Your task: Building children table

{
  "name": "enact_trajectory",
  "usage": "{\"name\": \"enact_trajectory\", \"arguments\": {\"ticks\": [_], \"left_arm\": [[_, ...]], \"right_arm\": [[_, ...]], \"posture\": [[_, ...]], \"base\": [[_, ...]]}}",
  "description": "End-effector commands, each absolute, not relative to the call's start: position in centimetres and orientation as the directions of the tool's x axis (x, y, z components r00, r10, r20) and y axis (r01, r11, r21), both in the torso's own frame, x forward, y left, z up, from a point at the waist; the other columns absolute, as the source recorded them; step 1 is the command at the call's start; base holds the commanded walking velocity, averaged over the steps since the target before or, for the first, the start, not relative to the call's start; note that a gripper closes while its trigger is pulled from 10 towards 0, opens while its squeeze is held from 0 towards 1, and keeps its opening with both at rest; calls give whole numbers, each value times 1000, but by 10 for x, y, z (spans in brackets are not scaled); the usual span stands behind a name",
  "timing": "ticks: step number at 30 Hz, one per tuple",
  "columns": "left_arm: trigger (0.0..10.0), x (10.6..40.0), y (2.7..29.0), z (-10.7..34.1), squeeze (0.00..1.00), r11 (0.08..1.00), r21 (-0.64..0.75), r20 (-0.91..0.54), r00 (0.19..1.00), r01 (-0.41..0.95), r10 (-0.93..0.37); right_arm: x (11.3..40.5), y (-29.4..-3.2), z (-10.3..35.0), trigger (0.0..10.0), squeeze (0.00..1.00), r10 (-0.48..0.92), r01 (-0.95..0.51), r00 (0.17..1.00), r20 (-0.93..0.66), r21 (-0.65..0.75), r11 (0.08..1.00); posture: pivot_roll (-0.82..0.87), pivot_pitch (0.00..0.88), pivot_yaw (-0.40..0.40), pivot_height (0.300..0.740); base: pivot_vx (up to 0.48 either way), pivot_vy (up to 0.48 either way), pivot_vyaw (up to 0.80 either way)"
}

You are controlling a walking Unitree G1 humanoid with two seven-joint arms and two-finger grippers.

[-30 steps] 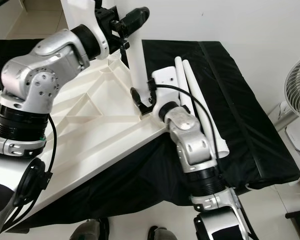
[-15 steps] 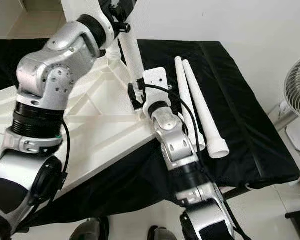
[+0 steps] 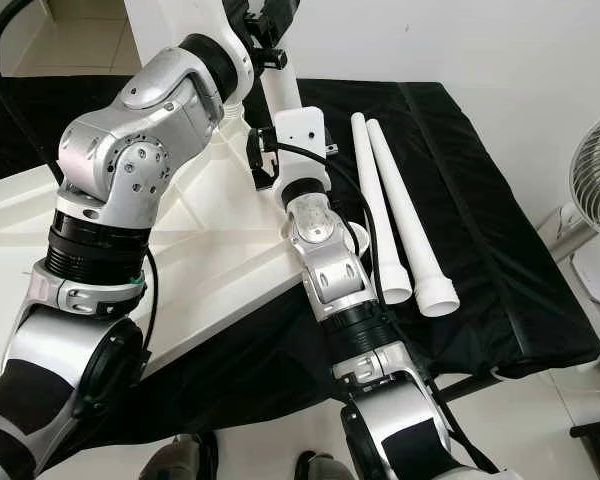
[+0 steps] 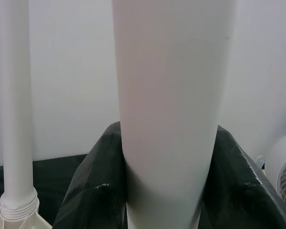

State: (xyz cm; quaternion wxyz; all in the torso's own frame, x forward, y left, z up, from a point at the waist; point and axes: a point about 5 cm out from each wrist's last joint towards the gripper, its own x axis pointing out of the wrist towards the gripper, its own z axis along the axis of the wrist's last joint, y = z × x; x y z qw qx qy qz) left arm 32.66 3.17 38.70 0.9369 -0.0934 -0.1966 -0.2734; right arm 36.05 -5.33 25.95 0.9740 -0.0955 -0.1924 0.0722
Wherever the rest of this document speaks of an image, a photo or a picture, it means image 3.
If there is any white plastic ribbed tabletop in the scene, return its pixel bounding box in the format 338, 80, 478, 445
0, 115, 371, 401

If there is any grey metal table leg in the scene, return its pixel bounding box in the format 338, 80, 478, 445
435, 365, 506, 401

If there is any grey robot left foot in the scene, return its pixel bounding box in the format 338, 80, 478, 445
140, 435, 221, 480

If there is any grey robot foot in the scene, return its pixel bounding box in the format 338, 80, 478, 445
140, 435, 221, 480
295, 450, 361, 480

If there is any grey robot right foot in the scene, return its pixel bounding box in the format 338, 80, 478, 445
295, 450, 361, 480

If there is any black floor stand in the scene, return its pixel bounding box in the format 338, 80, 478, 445
568, 420, 600, 466

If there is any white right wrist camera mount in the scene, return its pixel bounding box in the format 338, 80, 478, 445
270, 107, 331, 186

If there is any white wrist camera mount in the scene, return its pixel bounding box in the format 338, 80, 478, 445
220, 0, 273, 111
270, 107, 331, 186

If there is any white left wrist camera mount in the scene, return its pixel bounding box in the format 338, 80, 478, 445
220, 0, 273, 111

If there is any white pedestal fan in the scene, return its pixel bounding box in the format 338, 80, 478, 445
535, 105, 600, 263

